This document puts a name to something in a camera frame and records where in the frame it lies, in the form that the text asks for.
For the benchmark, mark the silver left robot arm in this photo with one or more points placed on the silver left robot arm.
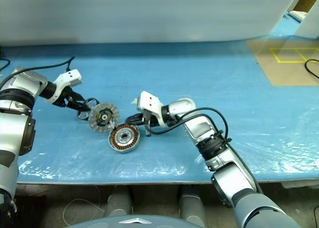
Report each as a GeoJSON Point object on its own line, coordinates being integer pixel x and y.
{"type": "Point", "coordinates": [22, 83]}

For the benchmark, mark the blue plastic table cover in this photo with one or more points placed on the blue plastic table cover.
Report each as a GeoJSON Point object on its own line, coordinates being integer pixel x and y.
{"type": "Point", "coordinates": [199, 70]}

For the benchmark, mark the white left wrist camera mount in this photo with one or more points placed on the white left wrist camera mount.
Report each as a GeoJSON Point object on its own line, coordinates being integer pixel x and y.
{"type": "Point", "coordinates": [68, 78]}

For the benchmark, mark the silver rotor disc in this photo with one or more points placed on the silver rotor disc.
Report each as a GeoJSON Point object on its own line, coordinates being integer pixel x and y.
{"type": "Point", "coordinates": [103, 117]}

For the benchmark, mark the black rimmed silver rotor wheel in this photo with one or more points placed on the black rimmed silver rotor wheel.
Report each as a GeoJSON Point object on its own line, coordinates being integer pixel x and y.
{"type": "Point", "coordinates": [82, 117]}

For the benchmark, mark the grey robot torso shell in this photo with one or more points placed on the grey robot torso shell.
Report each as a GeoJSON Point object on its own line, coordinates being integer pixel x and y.
{"type": "Point", "coordinates": [137, 221]}

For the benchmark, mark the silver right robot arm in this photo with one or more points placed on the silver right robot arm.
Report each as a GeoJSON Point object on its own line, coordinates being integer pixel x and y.
{"type": "Point", "coordinates": [224, 163]}

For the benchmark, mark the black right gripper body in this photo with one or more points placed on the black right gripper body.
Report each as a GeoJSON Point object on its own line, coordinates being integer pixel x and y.
{"type": "Point", "coordinates": [149, 118]}

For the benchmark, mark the brown cardboard sheet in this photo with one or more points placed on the brown cardboard sheet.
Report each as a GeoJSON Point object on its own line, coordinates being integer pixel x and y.
{"type": "Point", "coordinates": [284, 73]}

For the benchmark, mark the white backdrop panel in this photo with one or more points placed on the white backdrop panel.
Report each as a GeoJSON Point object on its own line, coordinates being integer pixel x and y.
{"type": "Point", "coordinates": [137, 13]}

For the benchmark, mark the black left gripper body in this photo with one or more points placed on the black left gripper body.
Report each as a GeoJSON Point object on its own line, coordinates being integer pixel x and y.
{"type": "Point", "coordinates": [64, 97]}

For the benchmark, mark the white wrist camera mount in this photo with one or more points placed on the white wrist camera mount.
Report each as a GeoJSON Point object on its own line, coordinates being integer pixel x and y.
{"type": "Point", "coordinates": [68, 78]}
{"type": "Point", "coordinates": [149, 100]}

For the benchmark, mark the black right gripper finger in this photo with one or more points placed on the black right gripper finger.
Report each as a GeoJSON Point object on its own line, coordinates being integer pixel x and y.
{"type": "Point", "coordinates": [137, 122]}
{"type": "Point", "coordinates": [135, 117]}

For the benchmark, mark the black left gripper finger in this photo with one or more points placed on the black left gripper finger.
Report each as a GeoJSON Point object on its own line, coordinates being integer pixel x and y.
{"type": "Point", "coordinates": [77, 106]}
{"type": "Point", "coordinates": [78, 96]}

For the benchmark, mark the white upright board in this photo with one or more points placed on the white upright board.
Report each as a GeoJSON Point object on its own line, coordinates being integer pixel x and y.
{"type": "Point", "coordinates": [310, 18]}

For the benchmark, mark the small white flat object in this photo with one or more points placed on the small white flat object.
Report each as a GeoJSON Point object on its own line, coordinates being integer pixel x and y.
{"type": "Point", "coordinates": [297, 15]}

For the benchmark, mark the copper wound stator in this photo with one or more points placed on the copper wound stator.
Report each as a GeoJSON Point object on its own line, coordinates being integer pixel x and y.
{"type": "Point", "coordinates": [124, 138]}

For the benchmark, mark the grey rounded robot leg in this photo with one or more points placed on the grey rounded robot leg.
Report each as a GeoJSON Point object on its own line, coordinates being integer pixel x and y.
{"type": "Point", "coordinates": [119, 203]}
{"type": "Point", "coordinates": [193, 206]}

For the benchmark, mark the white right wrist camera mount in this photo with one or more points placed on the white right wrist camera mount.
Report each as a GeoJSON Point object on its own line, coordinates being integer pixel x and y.
{"type": "Point", "coordinates": [149, 100]}

